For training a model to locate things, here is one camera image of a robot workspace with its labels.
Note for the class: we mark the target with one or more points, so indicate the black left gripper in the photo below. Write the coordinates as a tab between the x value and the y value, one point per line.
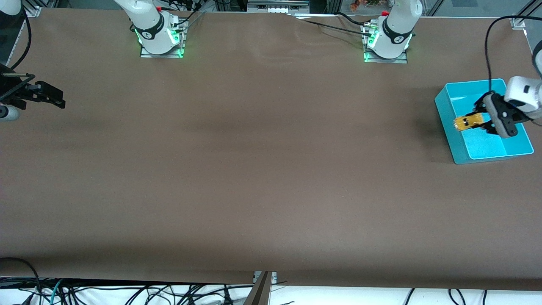
482	103

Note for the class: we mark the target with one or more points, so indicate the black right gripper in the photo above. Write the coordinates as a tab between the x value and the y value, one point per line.
17	90

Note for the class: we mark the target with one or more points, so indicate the yellow toy beetle car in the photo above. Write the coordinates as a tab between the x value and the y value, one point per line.
468	122

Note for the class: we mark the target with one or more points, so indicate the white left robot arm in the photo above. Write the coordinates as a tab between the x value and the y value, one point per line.
514	99

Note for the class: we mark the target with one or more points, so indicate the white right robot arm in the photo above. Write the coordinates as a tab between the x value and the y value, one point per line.
156	42

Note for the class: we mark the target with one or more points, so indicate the teal plastic bin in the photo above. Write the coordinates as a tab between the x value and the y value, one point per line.
478	146

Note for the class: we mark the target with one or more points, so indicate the orange background items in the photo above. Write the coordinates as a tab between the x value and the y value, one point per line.
355	5

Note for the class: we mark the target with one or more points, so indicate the brown table cover mat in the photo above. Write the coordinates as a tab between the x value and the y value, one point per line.
271	169

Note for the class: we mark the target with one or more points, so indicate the white power strip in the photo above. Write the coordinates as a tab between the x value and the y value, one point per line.
277	9

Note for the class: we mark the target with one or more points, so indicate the metal table leg profile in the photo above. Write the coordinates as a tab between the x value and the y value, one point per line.
260	292

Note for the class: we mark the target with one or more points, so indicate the black left camera mount bracket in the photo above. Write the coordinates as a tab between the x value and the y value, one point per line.
506	120

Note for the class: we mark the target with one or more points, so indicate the metal table corner bracket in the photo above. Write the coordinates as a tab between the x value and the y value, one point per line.
517	22
33	12

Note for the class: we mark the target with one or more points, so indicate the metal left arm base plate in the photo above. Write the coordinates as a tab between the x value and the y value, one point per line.
387	60

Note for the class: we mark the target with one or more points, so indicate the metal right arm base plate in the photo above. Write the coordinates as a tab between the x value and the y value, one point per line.
163	56

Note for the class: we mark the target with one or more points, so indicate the small metal edge bracket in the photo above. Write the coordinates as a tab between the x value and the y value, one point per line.
274	277

